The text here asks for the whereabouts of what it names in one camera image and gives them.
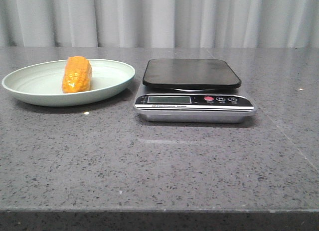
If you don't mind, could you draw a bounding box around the pale green plate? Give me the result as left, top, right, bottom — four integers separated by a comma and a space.
2, 59, 136, 107

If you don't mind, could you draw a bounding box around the silver digital kitchen scale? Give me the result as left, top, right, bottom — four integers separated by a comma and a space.
134, 59, 256, 123

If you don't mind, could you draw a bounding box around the orange corn cob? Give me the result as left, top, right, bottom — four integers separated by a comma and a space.
62, 56, 92, 93

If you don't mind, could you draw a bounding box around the grey white curtain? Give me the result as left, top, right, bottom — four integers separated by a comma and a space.
0, 0, 319, 48

